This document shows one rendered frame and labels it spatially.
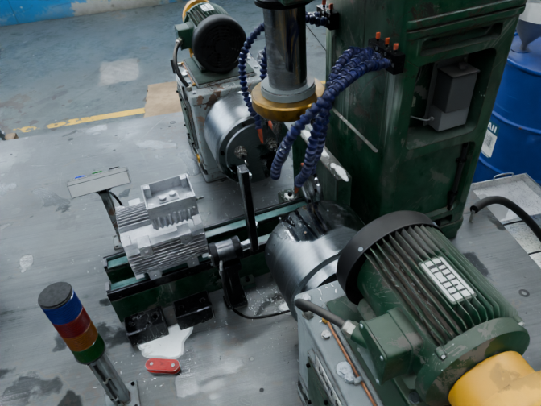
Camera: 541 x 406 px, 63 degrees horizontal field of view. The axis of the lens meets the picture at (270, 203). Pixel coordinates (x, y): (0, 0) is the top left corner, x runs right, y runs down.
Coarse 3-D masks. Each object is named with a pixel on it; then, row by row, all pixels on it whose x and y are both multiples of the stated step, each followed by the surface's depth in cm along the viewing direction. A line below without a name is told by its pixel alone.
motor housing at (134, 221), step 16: (128, 208) 113; (144, 208) 113; (128, 224) 110; (144, 224) 110; (176, 224) 112; (192, 224) 113; (160, 240) 109; (176, 240) 111; (128, 256) 108; (160, 256) 111; (176, 256) 113; (144, 272) 113
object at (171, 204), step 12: (168, 180) 115; (180, 180) 115; (144, 192) 113; (156, 192) 116; (168, 192) 115; (180, 192) 115; (192, 192) 110; (156, 204) 112; (168, 204) 107; (180, 204) 109; (192, 204) 110; (156, 216) 108; (168, 216) 109; (180, 216) 111; (156, 228) 110
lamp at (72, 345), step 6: (90, 318) 87; (90, 324) 86; (90, 330) 86; (96, 330) 89; (60, 336) 84; (78, 336) 84; (84, 336) 85; (90, 336) 86; (96, 336) 88; (66, 342) 85; (72, 342) 84; (78, 342) 85; (84, 342) 86; (90, 342) 87; (72, 348) 86; (78, 348) 86; (84, 348) 86
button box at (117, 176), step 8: (120, 168) 131; (88, 176) 129; (96, 176) 129; (104, 176) 130; (112, 176) 130; (120, 176) 131; (128, 176) 132; (72, 184) 128; (80, 184) 128; (88, 184) 129; (96, 184) 129; (104, 184) 130; (112, 184) 130; (120, 184) 131; (72, 192) 128; (80, 192) 128; (88, 192) 129; (96, 192) 130
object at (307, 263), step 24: (288, 216) 100; (312, 216) 97; (336, 216) 97; (288, 240) 97; (312, 240) 93; (336, 240) 91; (288, 264) 94; (312, 264) 90; (336, 264) 88; (288, 288) 94; (312, 288) 89
